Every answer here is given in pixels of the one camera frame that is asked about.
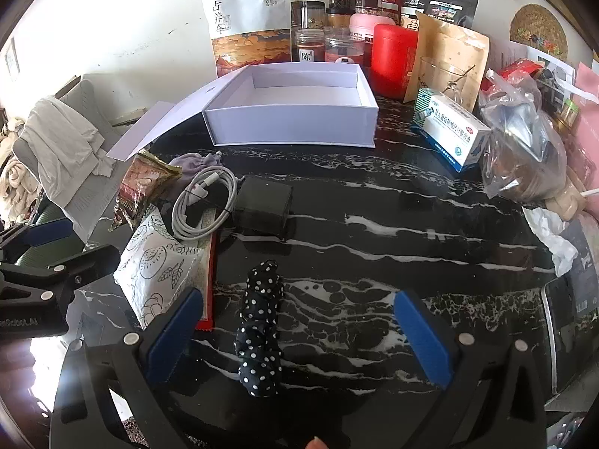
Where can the brown snack packet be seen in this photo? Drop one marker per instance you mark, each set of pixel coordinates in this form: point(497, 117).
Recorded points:
point(140, 187)

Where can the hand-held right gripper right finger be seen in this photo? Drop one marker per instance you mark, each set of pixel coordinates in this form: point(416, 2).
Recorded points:
point(423, 336)

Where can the spice jar white label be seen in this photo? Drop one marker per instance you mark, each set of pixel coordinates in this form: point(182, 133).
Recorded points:
point(309, 46)

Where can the clear plastic bag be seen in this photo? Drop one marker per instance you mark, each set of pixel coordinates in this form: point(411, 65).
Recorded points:
point(519, 140)

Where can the red canister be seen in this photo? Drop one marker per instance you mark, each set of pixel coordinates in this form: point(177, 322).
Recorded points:
point(393, 61)

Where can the pink paper bag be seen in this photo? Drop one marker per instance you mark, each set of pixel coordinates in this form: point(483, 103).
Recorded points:
point(585, 121)

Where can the pink lidded jar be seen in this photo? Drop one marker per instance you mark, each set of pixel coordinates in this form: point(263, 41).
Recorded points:
point(372, 25)

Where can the grey cloth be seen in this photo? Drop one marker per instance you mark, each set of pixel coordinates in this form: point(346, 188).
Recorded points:
point(56, 145)

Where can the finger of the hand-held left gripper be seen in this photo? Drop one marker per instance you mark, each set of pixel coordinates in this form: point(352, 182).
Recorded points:
point(47, 234)
point(89, 262)

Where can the white gift box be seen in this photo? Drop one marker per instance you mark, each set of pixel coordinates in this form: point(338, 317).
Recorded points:
point(290, 117)

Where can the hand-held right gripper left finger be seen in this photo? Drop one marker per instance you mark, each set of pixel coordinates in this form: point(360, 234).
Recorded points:
point(174, 336)

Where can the dark jar black lid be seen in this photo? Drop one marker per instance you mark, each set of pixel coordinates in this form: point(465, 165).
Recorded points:
point(306, 11)

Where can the red white snack packet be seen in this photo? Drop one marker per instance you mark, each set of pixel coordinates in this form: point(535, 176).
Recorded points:
point(209, 285)

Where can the clear jar red contents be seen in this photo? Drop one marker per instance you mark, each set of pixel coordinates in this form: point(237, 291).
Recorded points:
point(344, 46)

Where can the white patterned packet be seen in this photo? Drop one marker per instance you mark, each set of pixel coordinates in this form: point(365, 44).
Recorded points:
point(154, 266)

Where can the kraft paper bag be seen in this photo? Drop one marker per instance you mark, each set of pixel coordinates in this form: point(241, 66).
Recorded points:
point(451, 46)

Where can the person's right hand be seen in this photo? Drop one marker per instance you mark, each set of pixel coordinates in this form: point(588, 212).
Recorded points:
point(317, 444)

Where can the dark phone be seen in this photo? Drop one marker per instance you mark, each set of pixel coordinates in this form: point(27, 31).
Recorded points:
point(571, 332)

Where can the glass cup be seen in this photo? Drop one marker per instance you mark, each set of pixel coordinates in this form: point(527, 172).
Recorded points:
point(440, 82)

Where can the red snack bag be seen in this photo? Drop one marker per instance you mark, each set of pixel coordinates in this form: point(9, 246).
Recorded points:
point(517, 71)

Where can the grey chair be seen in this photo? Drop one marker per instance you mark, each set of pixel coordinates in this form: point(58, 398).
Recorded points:
point(89, 98)

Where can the black polka-dot hair scrunchie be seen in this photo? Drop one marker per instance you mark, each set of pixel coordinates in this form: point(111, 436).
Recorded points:
point(259, 327)

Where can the white blue medicine box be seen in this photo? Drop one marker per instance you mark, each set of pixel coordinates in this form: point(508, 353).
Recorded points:
point(451, 131)

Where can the black foil pouch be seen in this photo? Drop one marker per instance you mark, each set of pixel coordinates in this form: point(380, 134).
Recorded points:
point(444, 7)

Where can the crumpled white tissue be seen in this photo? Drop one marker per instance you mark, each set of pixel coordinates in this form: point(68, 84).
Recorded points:
point(552, 238)

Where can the round woven mat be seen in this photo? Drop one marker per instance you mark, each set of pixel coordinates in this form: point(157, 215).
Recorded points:
point(538, 30)

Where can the large white pouch orange art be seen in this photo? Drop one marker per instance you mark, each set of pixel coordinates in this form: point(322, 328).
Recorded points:
point(248, 18)

